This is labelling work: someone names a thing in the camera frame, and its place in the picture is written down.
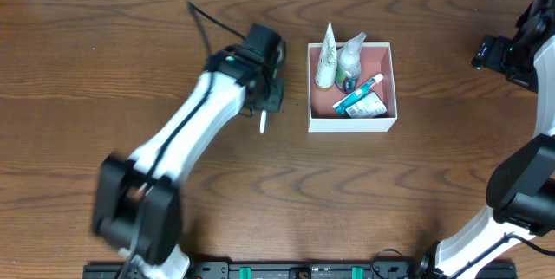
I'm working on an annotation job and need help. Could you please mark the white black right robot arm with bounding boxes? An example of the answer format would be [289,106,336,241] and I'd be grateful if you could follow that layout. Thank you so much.
[414,0,554,278]

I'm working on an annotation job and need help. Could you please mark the white box pink interior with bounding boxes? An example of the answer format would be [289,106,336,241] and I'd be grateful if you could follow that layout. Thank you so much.
[306,42,398,133]

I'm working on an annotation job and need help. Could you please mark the green white soap packet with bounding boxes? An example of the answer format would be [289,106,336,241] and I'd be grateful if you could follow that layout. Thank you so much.
[346,92,387,119]

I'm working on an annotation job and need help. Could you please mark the clear mouthwash bottle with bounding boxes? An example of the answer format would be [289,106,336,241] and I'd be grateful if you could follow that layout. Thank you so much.
[335,32,367,94]

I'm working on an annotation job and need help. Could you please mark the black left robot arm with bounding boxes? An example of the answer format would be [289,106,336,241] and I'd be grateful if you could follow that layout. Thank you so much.
[91,38,286,278]

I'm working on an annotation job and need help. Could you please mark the green Colgate toothpaste tube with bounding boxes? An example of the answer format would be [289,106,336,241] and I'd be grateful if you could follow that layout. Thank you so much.
[333,74,384,115]

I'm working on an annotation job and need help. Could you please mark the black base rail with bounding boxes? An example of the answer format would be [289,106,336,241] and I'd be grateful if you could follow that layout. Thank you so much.
[82,259,519,279]

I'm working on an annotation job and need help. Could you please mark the green white toothbrush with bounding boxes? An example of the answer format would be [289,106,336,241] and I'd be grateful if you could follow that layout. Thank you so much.
[259,110,267,134]

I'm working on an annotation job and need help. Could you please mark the white shampoo tube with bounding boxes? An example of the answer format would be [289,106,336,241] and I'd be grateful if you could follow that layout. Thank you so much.
[315,23,337,90]

